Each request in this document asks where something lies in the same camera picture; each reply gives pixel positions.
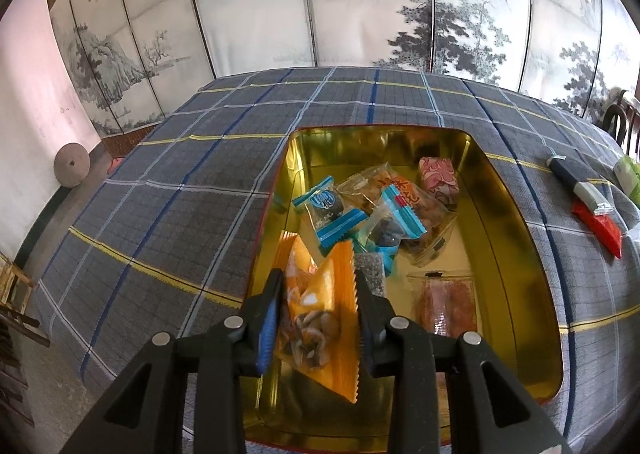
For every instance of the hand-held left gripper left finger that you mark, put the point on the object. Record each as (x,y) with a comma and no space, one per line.
(267,334)

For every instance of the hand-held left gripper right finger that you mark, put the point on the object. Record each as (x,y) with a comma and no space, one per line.
(367,334)

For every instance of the orange snack packet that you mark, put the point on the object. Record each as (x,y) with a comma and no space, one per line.
(325,294)

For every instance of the clear packet of orange-red snacks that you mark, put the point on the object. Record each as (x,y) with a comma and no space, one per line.
(445,304)

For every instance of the blue-edged clear candy packet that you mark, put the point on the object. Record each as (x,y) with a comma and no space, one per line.
(395,224)

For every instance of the gold tin box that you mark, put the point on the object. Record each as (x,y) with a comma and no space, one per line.
(500,244)

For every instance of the pink patterned snack packet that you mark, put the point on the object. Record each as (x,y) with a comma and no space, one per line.
(440,181)

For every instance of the clear packet of brown snacks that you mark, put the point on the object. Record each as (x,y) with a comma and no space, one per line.
(425,214)

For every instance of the grey speckled snack packet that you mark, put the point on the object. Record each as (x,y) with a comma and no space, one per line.
(370,271)

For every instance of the blue-edged round cookie packet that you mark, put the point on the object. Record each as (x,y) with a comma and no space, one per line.
(325,206)

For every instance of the grey plaid tablecloth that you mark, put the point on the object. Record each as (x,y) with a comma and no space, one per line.
(175,209)

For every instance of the dark blue snack packet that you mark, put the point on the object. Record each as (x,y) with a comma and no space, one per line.
(565,171)

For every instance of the wooden stool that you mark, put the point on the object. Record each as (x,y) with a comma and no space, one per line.
(15,284)

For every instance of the red snack packet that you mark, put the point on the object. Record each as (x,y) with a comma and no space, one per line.
(605,231)

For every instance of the round wooden disc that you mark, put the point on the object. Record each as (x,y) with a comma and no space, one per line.
(72,163)

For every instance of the light blue snack packet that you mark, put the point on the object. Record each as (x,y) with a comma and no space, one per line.
(592,194)

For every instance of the green snack bag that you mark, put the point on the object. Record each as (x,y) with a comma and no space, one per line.
(631,178)

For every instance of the painted folding screen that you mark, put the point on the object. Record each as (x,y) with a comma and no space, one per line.
(250,8)

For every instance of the dark wooden chair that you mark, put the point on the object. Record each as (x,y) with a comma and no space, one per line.
(617,121)

